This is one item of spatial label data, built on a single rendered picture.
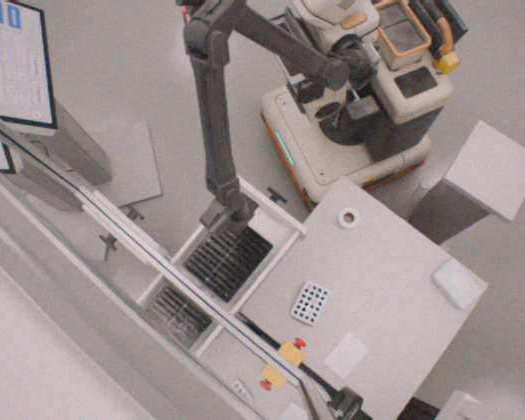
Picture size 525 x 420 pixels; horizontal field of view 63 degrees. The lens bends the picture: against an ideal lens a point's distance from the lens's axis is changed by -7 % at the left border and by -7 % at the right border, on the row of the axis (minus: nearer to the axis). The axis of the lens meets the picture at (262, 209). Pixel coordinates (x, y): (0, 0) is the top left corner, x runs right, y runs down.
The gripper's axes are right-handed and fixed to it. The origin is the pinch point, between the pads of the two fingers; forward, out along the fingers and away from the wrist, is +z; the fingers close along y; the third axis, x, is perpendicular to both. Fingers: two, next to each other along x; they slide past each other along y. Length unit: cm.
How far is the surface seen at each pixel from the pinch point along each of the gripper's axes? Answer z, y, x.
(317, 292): 15.8, -1.4, -29.8
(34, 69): -8, -5, 88
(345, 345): 18, -9, -47
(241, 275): 5.0, -12.5, -9.4
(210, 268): 4.9, -16.8, -0.8
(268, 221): 11.5, 6.3, -3.9
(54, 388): -102, -29, -23
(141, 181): 90, -6, 78
